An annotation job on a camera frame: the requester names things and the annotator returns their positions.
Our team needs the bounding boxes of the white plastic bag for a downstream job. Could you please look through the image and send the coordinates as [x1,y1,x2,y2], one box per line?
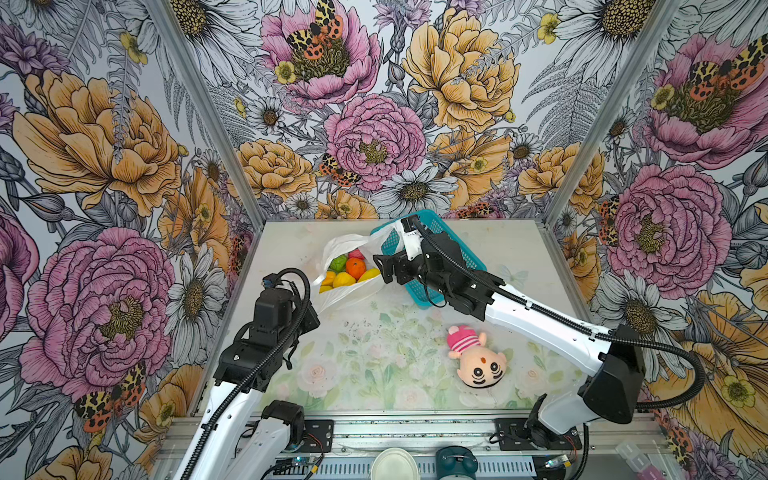
[305,227,393,314]

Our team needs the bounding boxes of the yellow toy lemon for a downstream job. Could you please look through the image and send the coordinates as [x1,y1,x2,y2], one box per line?
[332,272,357,289]

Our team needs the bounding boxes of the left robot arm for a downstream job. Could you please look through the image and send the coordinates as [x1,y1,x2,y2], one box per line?
[174,267,320,479]

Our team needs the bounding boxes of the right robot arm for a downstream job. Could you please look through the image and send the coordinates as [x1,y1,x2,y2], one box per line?
[374,212,706,448]

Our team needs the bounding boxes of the orange toy fruit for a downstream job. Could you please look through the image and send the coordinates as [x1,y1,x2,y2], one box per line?
[346,258,367,280]

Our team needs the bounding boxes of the pink toy fruit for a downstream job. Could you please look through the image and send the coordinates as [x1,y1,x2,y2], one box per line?
[347,249,365,260]

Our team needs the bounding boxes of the teal plastic basket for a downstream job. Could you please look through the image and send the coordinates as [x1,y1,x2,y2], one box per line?
[374,210,487,309]

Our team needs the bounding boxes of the small yellow toy banana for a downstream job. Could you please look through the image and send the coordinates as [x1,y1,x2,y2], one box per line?
[319,270,337,293]

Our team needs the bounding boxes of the green toy pepper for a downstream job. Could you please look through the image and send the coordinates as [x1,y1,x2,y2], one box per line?
[328,255,348,273]

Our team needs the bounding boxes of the pink plush doll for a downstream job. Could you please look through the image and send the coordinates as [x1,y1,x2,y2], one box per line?
[446,325,508,389]

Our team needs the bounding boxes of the white round lid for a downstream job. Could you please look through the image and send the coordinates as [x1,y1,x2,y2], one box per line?
[370,448,421,480]

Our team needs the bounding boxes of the dark green round container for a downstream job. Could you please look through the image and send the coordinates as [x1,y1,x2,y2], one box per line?
[435,446,479,480]

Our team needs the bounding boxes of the clear plastic box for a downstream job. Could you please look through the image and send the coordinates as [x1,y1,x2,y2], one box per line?
[616,441,665,480]

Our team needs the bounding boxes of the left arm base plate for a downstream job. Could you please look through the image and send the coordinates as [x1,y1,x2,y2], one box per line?
[284,419,335,454]

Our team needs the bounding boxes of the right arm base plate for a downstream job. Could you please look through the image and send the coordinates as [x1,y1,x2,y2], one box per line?
[489,418,582,451]

